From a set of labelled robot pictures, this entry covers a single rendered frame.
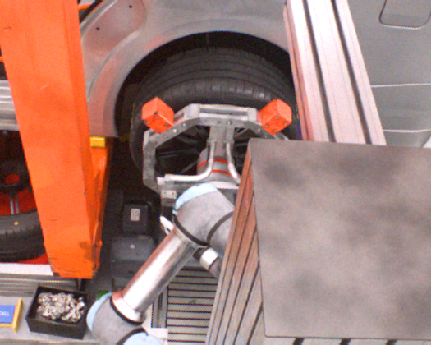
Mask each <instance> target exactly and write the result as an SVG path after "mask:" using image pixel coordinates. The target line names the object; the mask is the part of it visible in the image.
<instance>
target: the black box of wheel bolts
mask: <svg viewBox="0 0 431 345"><path fill-rule="evenodd" d="M92 306H93V305H92V299H91V292H85V291H80V290H75V289H70V288H64V287H55V286H50V285H45V284H40V283H37V285H36V288H35V290H34V294H33V296H32V298H31V301H30V305H29V307H28V310H27V312H26V315H25V320H26V323H27V325H28V328H29V331H30V332H33V333H38V334H47V335H52V336H58V337H63V338H72V339H77V340H82V341H83V339H84V336H85V331H86V328H87V325H88V322H87V318H88V314H89V311H90V310H91V308H92Z"/></svg>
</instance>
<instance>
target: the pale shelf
mask: <svg viewBox="0 0 431 345"><path fill-rule="evenodd" d="M19 298H21V300H22V302H23V305H22V308H21V315H20V319H19V324H18V327H17V331H16V333H14V332H13V330H12V328H8V327H0V343H48V344H72V345H101V344H100V343H99V340H98V339H97V338H96V337H95V336H94V335H93V333H92V330H91V329H90V327H89V326H88V325H87V328H86V331H85V336H84V339H83V341H82V340H77V339H72V338H63V337H58V336H52V335H47V334H41V333H33V332H30V331H29V328H28V325H27V323H26V320H25V315H26V312H27V310H28V307H29V305H30V301H31V298H32V297H0V305H7V306H17V303H18V299H19Z"/></svg>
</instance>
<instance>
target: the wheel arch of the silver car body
mask: <svg viewBox="0 0 431 345"><path fill-rule="evenodd" d="M209 31H211V32H210V37H209V45H211V46H212V47H222V48H224V47H227V48H236V49H238V50H244V51H246V52H249V53H253V54H254V55H258V56H259V57H262V58H264V59H265V60H267V61H269V62H271V63H272V64H273V65H274V66H275V67H277V68H278V69H279V70H280V71H281V72H282V73H283V74H284V75H285V77H286V78H287V79H288V80H289V81H290V83H291V86H292V88H293V90H294V92H295V94H296V91H295V86H294V80H293V75H292V69H291V59H290V54H289V51H288V50H287V49H286V48H284V47H283V46H281V45H280V44H277V43H275V42H273V41H272V40H270V39H266V38H264V37H262V36H259V35H256V34H251V33H247V32H244V31H239V30H201V31H196V32H193V33H189V34H184V35H181V36H178V37H176V38H173V39H169V40H168V41H166V42H164V43H162V44H160V45H158V46H157V47H155V48H153V49H151V50H150V51H148V52H147V53H146V54H145V55H144V56H142V57H141V58H140V59H139V60H138V61H137V62H136V63H135V64H134V65H133V66H132V67H131V68H130V69H129V71H128V72H127V73H126V74H125V75H124V77H123V78H122V81H121V83H120V84H119V86H118V87H117V91H116V93H115V96H114V99H113V102H112V114H111V119H112V130H113V133H114V136H115V137H116V138H117V137H118V136H119V131H120V124H121V117H122V106H123V99H124V94H125V91H126V88H127V87H128V86H129V85H133V84H140V82H141V81H142V80H143V79H144V77H145V76H146V75H147V74H148V73H149V72H150V71H151V70H152V69H153V68H154V67H155V66H157V65H158V64H159V63H160V62H162V61H163V60H165V59H167V58H169V57H172V56H173V55H175V54H178V50H179V47H180V44H181V40H182V38H183V37H184V36H185V37H186V38H185V40H184V43H183V45H182V48H181V52H185V51H187V50H193V49H195V48H198V46H199V45H200V44H203V43H204V33H205V32H209Z"/></svg>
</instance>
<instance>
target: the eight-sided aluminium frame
mask: <svg viewBox="0 0 431 345"><path fill-rule="evenodd" d="M194 125H210V126H211V125H219V126H222V127H228V126H232V127H245V128H250V129H251V130H252V131H253V132H255V133H256V134H257V135H258V136H259V137H260V138H263V139H279V140H288V138H287V137H285V136H284V135H283V134H282V133H281V132H280V131H278V132H277V133H276V134H274V135H273V134H271V133H270V132H268V131H266V130H265V129H263V128H262V127H261V126H262V123H261V112H260V111H258V110H257V109H256V108H250V107H246V108H243V107H232V106H221V105H208V104H200V103H191V104H190V105H188V106H185V107H184V108H183V109H182V110H180V111H179V112H177V113H175V114H174V123H173V126H172V127H170V128H169V129H167V130H166V131H164V132H162V133H161V134H158V133H157V132H156V131H154V130H153V129H152V128H149V129H148V130H147V131H146V132H145V133H144V144H143V151H144V156H143V183H144V184H145V185H146V186H147V187H149V188H151V189H152V190H154V191H156V192H157V193H159V194H160V195H162V190H157V180H158V178H159V177H160V178H163V177H164V176H163V175H162V174H161V173H159V172H157V171H156V170H155V169H154V160H155V148H156V147H157V146H159V145H161V144H162V143H164V142H165V141H167V140H170V139H171V138H173V137H174V136H176V135H178V134H180V133H181V132H183V131H184V130H186V129H188V128H190V127H192V126H194ZM237 196H238V195H237V194H235V195H234V202H233V205H234V206H236V199H237Z"/></svg>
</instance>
